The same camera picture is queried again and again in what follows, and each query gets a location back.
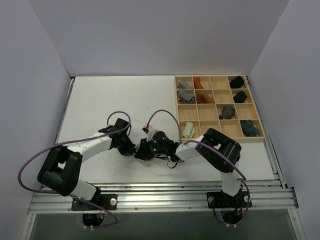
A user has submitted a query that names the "pink underwear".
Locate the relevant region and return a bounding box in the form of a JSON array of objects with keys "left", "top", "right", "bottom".
[{"left": 134, "top": 143, "right": 146, "bottom": 163}]

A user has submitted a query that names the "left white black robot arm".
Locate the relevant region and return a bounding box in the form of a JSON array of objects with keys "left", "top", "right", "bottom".
[{"left": 37, "top": 118, "right": 135, "bottom": 210}]

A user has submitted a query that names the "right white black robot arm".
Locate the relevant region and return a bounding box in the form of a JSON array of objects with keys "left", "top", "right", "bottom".
[{"left": 134, "top": 126, "right": 244, "bottom": 207}]

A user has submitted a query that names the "grey striped rolled cloth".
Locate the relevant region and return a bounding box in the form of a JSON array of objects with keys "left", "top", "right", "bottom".
[{"left": 178, "top": 90, "right": 196, "bottom": 104}]

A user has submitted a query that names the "orange rolled cloth lower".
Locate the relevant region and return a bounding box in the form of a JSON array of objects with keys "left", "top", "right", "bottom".
[{"left": 195, "top": 93, "right": 215, "bottom": 104}]

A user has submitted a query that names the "orange rolled cloth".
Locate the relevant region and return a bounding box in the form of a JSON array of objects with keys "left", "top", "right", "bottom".
[
  {"left": 193, "top": 76, "right": 204, "bottom": 89},
  {"left": 195, "top": 93, "right": 215, "bottom": 104}
]

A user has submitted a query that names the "orange rolled cloth upper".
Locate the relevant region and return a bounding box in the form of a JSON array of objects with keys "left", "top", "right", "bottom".
[{"left": 193, "top": 76, "right": 204, "bottom": 89}]

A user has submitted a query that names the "dark grey rolled cloth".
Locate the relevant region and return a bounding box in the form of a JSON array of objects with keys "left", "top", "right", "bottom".
[{"left": 218, "top": 105, "right": 236, "bottom": 120}]

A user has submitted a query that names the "wooden compartment tray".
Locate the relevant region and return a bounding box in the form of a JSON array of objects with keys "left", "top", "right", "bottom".
[{"left": 174, "top": 75, "right": 265, "bottom": 143}]

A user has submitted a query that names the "blue striped rolled cloth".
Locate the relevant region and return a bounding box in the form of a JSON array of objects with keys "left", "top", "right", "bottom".
[{"left": 240, "top": 120, "right": 260, "bottom": 137}]

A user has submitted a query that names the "black rolled cloth lower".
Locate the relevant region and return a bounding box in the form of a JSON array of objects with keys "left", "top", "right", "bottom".
[{"left": 233, "top": 91, "right": 248, "bottom": 104}]

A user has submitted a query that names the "black rolled cloth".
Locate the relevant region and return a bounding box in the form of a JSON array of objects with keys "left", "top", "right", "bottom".
[
  {"left": 229, "top": 75, "right": 245, "bottom": 89},
  {"left": 233, "top": 91, "right": 248, "bottom": 104}
]

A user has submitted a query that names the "black rolled cloth upper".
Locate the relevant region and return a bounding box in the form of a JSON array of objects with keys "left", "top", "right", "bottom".
[{"left": 229, "top": 75, "right": 245, "bottom": 89}]

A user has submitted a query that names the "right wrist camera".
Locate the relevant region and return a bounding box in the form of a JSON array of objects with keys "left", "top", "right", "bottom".
[{"left": 142, "top": 125, "right": 169, "bottom": 145}]

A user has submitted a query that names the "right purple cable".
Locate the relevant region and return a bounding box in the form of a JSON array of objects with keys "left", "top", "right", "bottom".
[{"left": 146, "top": 109, "right": 249, "bottom": 223}]

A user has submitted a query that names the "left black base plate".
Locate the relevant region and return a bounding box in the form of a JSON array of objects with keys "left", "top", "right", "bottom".
[{"left": 71, "top": 193, "right": 118, "bottom": 211}]

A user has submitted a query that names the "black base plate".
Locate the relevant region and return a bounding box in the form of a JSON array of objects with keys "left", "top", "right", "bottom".
[
  {"left": 71, "top": 193, "right": 118, "bottom": 211},
  {"left": 206, "top": 189, "right": 252, "bottom": 209}
]

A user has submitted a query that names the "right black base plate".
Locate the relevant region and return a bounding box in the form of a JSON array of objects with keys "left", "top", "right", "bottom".
[{"left": 206, "top": 189, "right": 252, "bottom": 209}]

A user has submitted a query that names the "aluminium frame rail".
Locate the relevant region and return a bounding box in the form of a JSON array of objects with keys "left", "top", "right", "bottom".
[{"left": 28, "top": 179, "right": 299, "bottom": 214}]

